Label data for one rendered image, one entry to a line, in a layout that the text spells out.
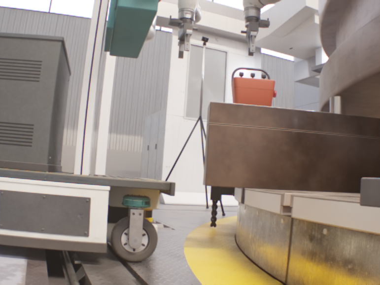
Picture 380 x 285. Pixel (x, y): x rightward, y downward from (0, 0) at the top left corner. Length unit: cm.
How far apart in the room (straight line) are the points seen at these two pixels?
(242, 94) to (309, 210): 78
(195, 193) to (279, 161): 312
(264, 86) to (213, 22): 338
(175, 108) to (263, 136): 308
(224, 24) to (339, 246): 437
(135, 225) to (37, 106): 58
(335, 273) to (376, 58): 106
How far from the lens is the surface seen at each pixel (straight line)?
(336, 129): 183
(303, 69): 580
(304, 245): 118
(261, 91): 174
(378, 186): 66
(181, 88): 478
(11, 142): 144
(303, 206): 114
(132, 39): 181
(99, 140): 448
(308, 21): 464
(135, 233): 142
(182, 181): 469
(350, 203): 97
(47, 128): 142
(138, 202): 140
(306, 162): 176
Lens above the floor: 35
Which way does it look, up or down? 4 degrees up
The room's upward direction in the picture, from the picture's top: 4 degrees clockwise
